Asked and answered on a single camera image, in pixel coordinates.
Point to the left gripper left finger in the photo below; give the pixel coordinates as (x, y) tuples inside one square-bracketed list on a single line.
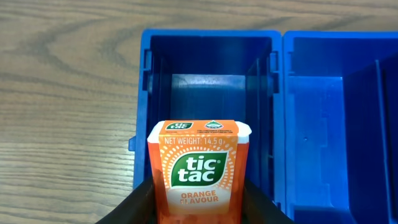
[(136, 208)]

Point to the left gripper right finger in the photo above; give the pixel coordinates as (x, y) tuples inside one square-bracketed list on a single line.
[(261, 211)]

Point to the orange candy box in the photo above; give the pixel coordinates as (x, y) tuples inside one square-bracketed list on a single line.
[(199, 174)]

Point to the blue tray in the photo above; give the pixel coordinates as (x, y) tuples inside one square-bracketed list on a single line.
[(314, 118)]

